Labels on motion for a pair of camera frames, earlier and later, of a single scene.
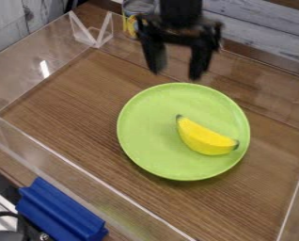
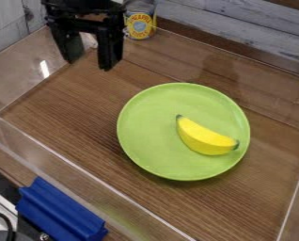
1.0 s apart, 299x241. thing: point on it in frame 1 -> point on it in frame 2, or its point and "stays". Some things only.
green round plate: [148, 135] stays
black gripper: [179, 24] -> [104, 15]
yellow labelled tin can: [132, 9] stays
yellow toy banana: [203, 140] stays
